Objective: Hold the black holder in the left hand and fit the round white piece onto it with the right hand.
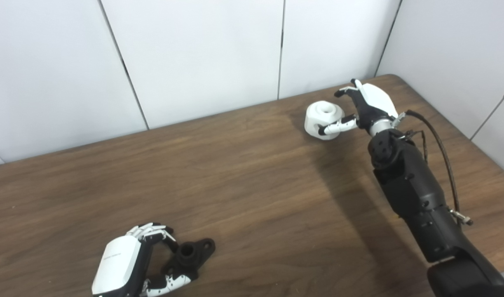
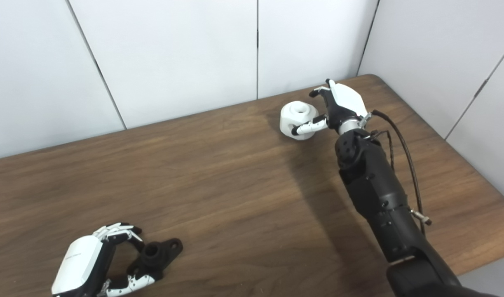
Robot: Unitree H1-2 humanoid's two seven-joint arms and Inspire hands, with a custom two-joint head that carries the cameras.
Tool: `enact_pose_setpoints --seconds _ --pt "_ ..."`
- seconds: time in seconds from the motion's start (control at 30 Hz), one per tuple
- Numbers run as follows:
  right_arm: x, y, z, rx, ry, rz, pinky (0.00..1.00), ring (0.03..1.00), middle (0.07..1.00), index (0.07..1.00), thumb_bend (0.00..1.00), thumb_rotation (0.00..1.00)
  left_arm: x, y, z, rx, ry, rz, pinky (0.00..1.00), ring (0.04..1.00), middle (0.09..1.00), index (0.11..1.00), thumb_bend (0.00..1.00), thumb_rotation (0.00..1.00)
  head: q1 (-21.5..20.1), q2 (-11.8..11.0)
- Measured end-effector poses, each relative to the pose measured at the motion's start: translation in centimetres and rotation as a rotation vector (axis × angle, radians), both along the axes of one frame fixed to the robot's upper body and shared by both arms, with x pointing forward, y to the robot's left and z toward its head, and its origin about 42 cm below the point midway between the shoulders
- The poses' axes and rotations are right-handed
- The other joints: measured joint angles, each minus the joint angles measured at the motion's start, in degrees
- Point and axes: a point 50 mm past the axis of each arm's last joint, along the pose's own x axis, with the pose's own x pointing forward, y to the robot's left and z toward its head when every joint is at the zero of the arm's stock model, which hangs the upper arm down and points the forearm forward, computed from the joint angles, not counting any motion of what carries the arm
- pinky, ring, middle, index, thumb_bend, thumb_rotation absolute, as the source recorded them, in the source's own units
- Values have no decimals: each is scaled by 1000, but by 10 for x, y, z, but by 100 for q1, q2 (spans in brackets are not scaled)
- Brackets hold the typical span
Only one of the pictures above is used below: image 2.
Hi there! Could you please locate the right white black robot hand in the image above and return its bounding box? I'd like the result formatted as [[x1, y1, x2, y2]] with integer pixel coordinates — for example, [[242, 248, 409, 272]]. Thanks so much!
[[292, 79, 368, 137]]

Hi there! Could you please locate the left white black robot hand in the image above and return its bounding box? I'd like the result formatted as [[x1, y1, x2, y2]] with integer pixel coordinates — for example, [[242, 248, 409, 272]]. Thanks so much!
[[51, 223, 155, 297]]

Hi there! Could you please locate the round white piece with hole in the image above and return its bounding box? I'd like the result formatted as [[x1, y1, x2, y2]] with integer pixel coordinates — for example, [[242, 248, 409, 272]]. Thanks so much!
[[280, 101, 319, 141]]

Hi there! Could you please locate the black flanged holder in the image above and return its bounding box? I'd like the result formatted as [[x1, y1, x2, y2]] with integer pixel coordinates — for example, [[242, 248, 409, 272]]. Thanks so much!
[[128, 238, 183, 281]]

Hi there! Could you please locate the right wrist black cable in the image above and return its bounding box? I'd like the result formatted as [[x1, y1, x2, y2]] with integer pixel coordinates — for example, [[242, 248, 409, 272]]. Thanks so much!
[[368, 110, 433, 236]]

